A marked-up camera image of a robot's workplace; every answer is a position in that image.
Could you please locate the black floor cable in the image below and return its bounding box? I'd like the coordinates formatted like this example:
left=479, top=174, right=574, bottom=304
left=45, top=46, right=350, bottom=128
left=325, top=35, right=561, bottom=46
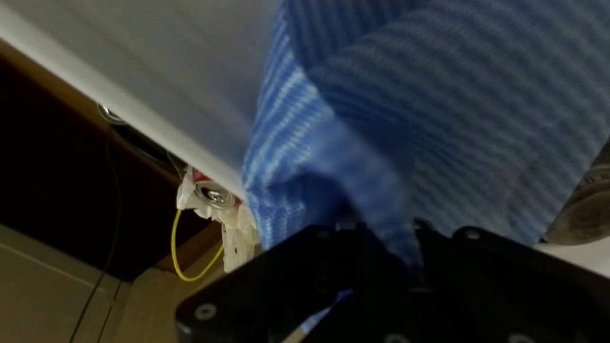
left=65, top=140, right=126, bottom=343

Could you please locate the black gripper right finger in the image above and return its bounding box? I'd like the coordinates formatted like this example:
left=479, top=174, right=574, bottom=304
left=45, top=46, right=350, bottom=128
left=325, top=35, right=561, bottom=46
left=416, top=220, right=470, bottom=294

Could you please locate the back right stove burner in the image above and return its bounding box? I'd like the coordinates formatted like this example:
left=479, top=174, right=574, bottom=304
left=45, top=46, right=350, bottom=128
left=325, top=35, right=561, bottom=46
left=546, top=146, right=610, bottom=247

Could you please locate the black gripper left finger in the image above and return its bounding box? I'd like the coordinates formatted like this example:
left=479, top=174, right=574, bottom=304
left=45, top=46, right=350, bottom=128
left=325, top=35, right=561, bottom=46
left=334, top=218, right=411, bottom=298

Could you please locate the blue fabric cloth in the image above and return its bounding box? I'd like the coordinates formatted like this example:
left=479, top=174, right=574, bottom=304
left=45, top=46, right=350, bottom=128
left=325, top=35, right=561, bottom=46
left=243, top=0, right=610, bottom=264

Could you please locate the white gas stove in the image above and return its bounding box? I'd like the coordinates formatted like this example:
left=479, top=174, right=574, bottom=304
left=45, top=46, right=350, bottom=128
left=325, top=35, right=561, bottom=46
left=0, top=0, right=610, bottom=283

